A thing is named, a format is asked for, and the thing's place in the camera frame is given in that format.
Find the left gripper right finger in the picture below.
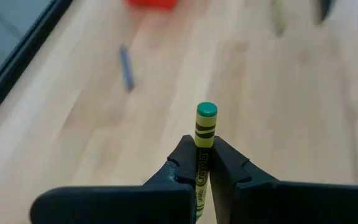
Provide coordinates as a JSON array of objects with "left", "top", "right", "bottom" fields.
[{"left": 209, "top": 135, "right": 358, "bottom": 224}]

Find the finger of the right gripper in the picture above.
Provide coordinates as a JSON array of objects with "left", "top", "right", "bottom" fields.
[{"left": 314, "top": 0, "right": 334, "bottom": 26}]

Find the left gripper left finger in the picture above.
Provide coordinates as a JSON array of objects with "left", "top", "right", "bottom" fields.
[{"left": 29, "top": 134, "right": 198, "bottom": 224}]

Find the blue crayon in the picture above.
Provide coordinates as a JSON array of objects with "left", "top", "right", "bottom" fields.
[{"left": 119, "top": 43, "right": 135, "bottom": 93}]

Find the red plastic basket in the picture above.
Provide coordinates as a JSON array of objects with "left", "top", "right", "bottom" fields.
[{"left": 125, "top": 0, "right": 178, "bottom": 10}]

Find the black aluminium table frame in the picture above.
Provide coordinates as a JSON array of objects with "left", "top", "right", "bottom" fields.
[{"left": 0, "top": 0, "right": 74, "bottom": 133}]

